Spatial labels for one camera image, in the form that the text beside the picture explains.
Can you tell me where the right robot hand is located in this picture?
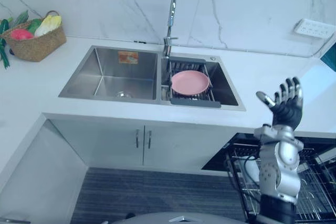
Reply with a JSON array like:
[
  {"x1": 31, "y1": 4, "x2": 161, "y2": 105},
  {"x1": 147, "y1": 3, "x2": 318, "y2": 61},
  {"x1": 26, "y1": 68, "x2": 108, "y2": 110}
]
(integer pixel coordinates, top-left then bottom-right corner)
[{"x1": 256, "y1": 77, "x2": 304, "y2": 131}]

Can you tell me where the white cabinet door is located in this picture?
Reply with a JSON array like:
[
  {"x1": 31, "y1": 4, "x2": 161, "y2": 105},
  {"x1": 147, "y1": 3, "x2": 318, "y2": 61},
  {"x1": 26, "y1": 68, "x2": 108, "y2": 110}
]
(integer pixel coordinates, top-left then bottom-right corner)
[
  {"x1": 143, "y1": 124, "x2": 238, "y2": 170},
  {"x1": 49, "y1": 119, "x2": 145, "y2": 167}
]

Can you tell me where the stainless steel double sink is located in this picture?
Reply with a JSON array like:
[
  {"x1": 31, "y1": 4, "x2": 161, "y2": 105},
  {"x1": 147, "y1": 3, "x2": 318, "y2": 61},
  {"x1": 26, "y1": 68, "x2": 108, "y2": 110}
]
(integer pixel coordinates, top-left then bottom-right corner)
[{"x1": 58, "y1": 45, "x2": 247, "y2": 112}]

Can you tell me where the orange sink sticker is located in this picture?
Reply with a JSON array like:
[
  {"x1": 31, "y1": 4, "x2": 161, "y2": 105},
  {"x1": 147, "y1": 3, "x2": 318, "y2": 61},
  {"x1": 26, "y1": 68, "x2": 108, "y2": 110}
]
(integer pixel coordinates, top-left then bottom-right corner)
[{"x1": 118, "y1": 51, "x2": 139, "y2": 64}]

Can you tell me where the woven straw basket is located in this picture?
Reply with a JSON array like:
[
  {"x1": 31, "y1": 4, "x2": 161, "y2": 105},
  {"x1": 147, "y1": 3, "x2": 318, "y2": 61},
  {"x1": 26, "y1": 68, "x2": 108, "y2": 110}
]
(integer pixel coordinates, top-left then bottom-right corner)
[{"x1": 0, "y1": 10, "x2": 67, "y2": 62}]

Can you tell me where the pink dragon fruit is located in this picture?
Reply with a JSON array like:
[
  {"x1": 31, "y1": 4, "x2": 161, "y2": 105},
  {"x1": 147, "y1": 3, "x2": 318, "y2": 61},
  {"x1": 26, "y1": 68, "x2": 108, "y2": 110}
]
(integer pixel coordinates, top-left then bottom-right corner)
[{"x1": 10, "y1": 29, "x2": 35, "y2": 40}]

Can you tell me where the green leafy vegetable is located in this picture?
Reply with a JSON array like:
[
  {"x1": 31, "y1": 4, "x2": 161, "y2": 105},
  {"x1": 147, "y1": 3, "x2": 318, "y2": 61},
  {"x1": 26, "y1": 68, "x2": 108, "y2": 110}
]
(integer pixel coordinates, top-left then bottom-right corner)
[{"x1": 0, "y1": 10, "x2": 29, "y2": 69}]

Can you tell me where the black built-in dishwasher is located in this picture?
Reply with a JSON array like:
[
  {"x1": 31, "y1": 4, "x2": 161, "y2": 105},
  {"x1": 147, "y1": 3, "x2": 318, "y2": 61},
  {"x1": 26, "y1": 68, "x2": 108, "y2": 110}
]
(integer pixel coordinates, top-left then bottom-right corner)
[{"x1": 201, "y1": 132, "x2": 336, "y2": 224}]

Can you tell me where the black sink drying rack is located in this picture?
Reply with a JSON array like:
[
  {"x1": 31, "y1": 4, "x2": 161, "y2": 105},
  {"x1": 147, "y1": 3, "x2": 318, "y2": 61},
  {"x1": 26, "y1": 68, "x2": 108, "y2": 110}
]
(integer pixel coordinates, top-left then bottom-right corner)
[{"x1": 167, "y1": 56, "x2": 222, "y2": 109}]

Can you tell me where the white power cable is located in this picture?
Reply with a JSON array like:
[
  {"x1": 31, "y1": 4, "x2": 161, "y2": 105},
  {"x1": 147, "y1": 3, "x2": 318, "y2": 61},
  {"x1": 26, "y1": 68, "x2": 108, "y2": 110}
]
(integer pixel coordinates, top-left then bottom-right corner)
[{"x1": 306, "y1": 33, "x2": 334, "y2": 58}]

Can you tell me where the chrome kitchen faucet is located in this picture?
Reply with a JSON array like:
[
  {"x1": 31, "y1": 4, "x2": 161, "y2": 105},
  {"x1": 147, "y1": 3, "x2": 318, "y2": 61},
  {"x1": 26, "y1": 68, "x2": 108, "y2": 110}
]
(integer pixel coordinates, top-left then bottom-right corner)
[{"x1": 163, "y1": 0, "x2": 179, "y2": 59}]

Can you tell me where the wire dishwasher rack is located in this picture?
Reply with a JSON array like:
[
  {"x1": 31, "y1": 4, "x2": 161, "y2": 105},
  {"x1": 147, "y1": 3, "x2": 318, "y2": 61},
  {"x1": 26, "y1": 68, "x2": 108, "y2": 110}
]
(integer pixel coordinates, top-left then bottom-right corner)
[{"x1": 225, "y1": 144, "x2": 336, "y2": 223}]

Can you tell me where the grey robot body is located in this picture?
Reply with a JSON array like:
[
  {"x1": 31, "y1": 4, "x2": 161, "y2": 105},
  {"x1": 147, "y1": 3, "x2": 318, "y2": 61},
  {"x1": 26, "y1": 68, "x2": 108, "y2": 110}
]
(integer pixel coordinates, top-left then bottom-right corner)
[{"x1": 101, "y1": 211, "x2": 247, "y2": 224}]

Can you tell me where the yellow-white cabbage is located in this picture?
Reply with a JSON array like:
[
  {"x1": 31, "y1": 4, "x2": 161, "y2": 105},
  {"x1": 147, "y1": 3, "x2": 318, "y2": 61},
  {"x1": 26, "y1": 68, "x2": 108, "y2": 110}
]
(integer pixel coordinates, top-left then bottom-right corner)
[{"x1": 34, "y1": 15, "x2": 62, "y2": 37}]

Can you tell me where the pink plate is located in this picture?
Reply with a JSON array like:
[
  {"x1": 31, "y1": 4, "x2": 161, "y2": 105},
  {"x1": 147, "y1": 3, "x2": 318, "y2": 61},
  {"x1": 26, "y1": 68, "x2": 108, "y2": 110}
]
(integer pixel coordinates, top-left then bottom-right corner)
[{"x1": 171, "y1": 70, "x2": 211, "y2": 95}]

